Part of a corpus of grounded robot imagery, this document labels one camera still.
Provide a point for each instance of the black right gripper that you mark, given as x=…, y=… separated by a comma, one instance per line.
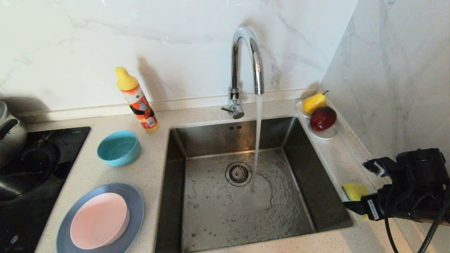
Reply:
x=415, y=207

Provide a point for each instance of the yellow sponge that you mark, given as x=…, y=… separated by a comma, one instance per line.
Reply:
x=353, y=191

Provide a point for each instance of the chrome gooseneck faucet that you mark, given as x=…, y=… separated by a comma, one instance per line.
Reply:
x=236, y=102

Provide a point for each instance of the orange yellow-capped detergent bottle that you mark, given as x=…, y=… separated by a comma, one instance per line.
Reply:
x=141, y=105

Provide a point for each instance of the teal bowl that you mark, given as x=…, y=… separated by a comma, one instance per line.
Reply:
x=119, y=149

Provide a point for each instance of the stainless steel sink basin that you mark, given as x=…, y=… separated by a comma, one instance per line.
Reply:
x=218, y=225

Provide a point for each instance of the small white dish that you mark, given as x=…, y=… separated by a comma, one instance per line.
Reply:
x=326, y=134
x=299, y=108

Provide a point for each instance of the dark red apple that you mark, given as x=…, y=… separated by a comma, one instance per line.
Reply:
x=322, y=118

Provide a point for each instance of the yellow pear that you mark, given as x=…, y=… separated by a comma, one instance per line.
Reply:
x=313, y=103

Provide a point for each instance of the round metal drain strainer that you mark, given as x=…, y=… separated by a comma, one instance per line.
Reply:
x=238, y=173

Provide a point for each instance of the blue-grey plate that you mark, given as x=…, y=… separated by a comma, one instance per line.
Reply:
x=136, y=207

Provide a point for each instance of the pink bowl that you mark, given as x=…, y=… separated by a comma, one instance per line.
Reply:
x=99, y=221

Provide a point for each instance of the black induction cooktop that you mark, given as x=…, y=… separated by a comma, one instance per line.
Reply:
x=70, y=140

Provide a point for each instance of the black pan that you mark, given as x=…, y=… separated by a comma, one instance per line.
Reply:
x=31, y=168

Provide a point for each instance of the silver pot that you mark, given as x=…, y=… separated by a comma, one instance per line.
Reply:
x=12, y=140

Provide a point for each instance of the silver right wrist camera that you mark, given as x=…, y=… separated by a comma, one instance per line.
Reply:
x=378, y=168

